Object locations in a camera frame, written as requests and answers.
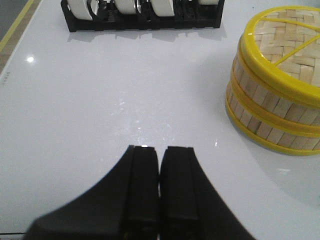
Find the white bowl right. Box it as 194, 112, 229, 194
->
67, 0, 99, 21

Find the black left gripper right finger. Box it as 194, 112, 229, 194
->
160, 146, 254, 240

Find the bamboo steamer basket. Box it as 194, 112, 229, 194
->
225, 83, 320, 156
230, 50, 320, 136

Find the white bowl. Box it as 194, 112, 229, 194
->
151, 0, 175, 17
67, 0, 99, 21
114, 0, 136, 15

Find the woven bamboo steamer lid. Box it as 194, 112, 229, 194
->
238, 5, 320, 108

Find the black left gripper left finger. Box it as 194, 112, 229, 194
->
24, 145, 160, 240

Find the black bowl rack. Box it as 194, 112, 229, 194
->
60, 0, 225, 33

